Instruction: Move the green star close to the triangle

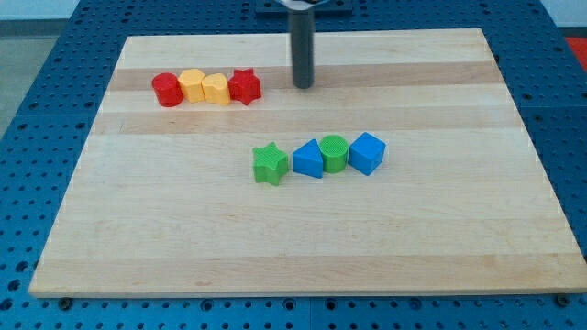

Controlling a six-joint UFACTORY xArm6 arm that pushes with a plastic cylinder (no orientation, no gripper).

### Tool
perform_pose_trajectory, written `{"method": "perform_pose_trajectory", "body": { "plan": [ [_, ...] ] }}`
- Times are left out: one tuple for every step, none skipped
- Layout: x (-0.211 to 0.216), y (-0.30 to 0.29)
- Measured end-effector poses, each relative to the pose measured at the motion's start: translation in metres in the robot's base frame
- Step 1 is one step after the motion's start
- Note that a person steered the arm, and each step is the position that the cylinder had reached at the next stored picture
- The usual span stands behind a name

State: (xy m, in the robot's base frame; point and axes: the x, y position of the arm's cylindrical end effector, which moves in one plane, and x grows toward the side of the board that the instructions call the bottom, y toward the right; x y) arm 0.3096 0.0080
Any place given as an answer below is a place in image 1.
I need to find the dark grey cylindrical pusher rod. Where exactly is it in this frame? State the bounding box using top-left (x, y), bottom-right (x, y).
top-left (288, 7), bottom-right (315, 89)

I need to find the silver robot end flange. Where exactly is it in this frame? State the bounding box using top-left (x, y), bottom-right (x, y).
top-left (276, 0), bottom-right (328, 11)

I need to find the red star block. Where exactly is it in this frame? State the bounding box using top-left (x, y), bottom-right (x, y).
top-left (228, 68), bottom-right (261, 105)

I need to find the blue triangle block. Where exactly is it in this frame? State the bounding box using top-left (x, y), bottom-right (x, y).
top-left (293, 139), bottom-right (323, 179)

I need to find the green star block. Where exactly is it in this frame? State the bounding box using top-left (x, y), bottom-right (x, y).
top-left (252, 142), bottom-right (289, 186)

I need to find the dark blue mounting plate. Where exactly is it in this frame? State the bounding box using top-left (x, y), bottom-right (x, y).
top-left (253, 0), bottom-right (354, 18)

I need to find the yellow heart block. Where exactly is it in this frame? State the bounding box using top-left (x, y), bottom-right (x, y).
top-left (201, 73), bottom-right (231, 105)

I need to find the yellow pentagon block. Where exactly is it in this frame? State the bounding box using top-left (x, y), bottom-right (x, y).
top-left (178, 69), bottom-right (205, 103)

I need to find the green cylinder block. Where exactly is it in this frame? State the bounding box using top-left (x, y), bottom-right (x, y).
top-left (318, 135), bottom-right (349, 173)

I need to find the blue cube block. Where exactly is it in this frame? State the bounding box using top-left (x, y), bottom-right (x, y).
top-left (348, 132), bottom-right (386, 176)

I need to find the red cylinder block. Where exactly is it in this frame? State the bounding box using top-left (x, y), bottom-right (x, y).
top-left (151, 72), bottom-right (183, 107)

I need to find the wooden board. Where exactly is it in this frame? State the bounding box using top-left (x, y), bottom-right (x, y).
top-left (29, 28), bottom-right (586, 298)

